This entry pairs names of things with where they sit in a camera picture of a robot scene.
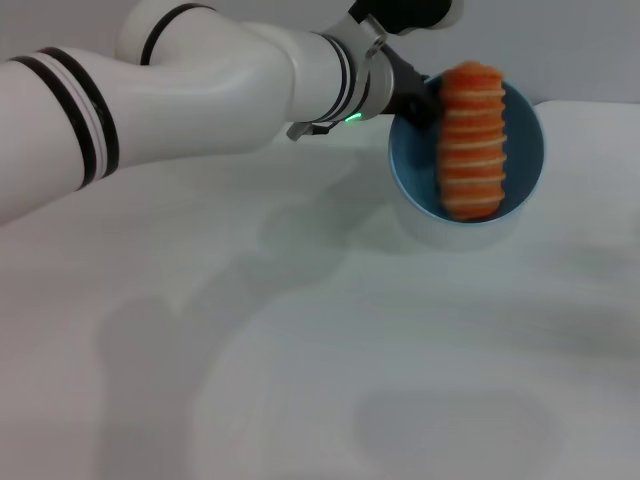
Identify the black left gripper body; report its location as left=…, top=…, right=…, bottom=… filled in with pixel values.
left=381, top=47, right=435, bottom=119

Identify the thin cable with silver plug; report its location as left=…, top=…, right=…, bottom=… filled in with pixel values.
left=285, top=117, right=342, bottom=143

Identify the blue bowl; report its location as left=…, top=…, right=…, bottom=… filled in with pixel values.
left=388, top=69, right=547, bottom=226

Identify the orange striped toy bread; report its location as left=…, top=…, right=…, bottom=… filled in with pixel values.
left=435, top=60, right=509, bottom=223

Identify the black silver wrist camera box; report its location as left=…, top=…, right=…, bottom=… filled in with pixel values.
left=347, top=0, right=465, bottom=37

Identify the silver camera mount bracket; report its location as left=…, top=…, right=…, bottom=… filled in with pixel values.
left=322, top=13, right=387, bottom=64

